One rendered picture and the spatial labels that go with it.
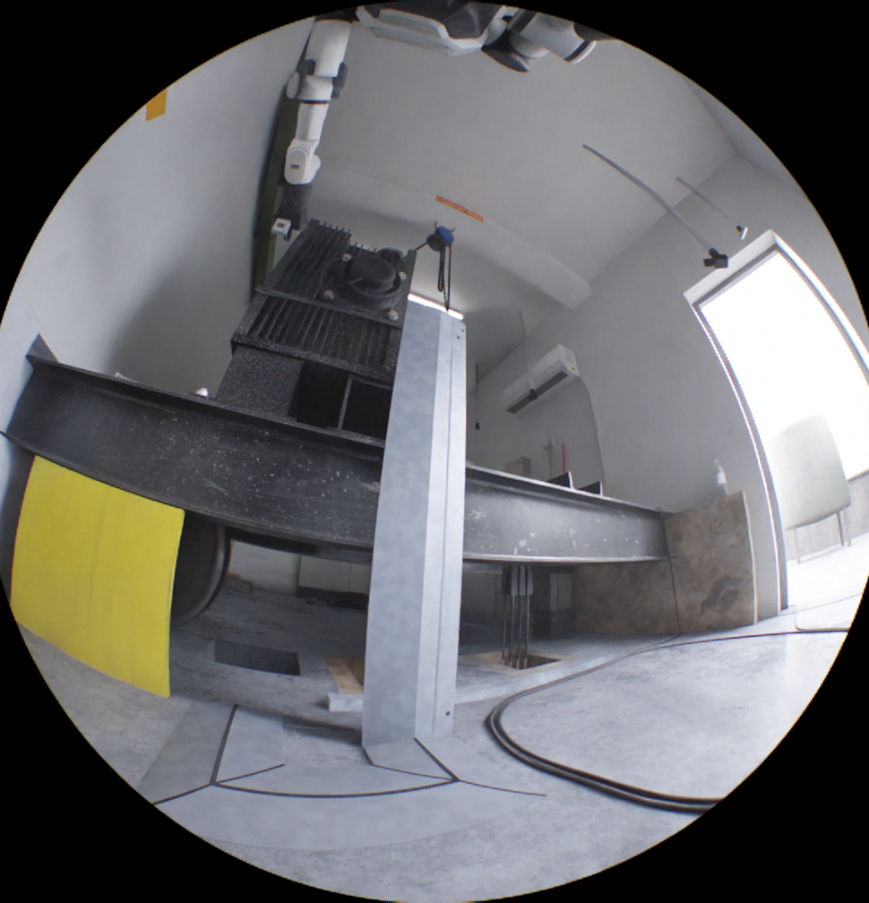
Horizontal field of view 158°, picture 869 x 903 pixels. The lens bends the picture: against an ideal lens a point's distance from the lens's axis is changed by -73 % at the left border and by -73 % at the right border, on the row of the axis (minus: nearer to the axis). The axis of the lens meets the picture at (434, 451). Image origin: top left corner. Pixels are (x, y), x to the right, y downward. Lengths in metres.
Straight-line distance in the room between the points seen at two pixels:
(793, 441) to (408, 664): 6.08
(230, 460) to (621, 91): 2.94
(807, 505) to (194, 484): 6.37
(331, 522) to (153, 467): 0.47
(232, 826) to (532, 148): 2.98
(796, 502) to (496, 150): 5.96
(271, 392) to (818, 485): 6.27
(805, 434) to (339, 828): 6.29
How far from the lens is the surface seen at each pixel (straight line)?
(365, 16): 0.88
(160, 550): 0.72
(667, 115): 2.95
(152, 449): 0.86
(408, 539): 0.60
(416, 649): 0.61
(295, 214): 1.05
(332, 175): 2.60
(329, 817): 0.48
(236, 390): 0.85
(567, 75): 2.65
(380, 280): 1.06
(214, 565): 1.02
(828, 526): 8.48
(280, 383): 0.86
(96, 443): 0.96
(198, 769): 0.54
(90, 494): 0.83
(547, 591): 2.13
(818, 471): 6.10
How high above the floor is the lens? 0.34
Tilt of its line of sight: 24 degrees up
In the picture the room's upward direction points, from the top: 3 degrees clockwise
